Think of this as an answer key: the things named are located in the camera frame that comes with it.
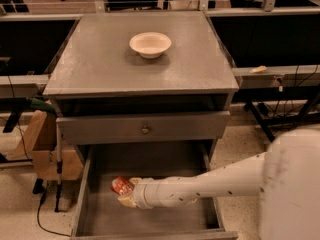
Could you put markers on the brown cardboard box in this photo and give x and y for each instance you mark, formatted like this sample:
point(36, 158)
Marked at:
point(39, 143)

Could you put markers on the red coke can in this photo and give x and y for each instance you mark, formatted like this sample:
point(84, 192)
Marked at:
point(122, 186)

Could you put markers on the grey drawer cabinet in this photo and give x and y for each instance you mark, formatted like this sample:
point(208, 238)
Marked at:
point(99, 74)

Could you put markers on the silver black tripod leg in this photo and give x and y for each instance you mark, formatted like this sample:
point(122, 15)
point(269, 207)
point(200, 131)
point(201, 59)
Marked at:
point(59, 167)

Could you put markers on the white bowl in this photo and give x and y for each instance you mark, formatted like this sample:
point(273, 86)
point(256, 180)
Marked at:
point(150, 45)

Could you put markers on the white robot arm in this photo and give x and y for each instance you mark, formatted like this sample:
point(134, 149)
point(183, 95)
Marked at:
point(286, 178)

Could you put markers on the small cream scrap on rail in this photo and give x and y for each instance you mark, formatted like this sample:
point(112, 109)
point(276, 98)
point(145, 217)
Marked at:
point(258, 69)

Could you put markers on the closed grey top drawer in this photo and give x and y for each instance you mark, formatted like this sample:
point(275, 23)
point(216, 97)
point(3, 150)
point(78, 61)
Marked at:
point(87, 130)

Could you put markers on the black table leg base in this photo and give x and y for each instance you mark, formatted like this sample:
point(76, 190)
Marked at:
point(283, 121)

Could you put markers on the open grey middle drawer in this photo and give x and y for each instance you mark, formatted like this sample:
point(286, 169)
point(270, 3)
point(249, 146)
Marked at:
point(100, 216)

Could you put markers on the round metal drawer knob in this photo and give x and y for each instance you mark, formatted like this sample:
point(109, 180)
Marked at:
point(145, 130)

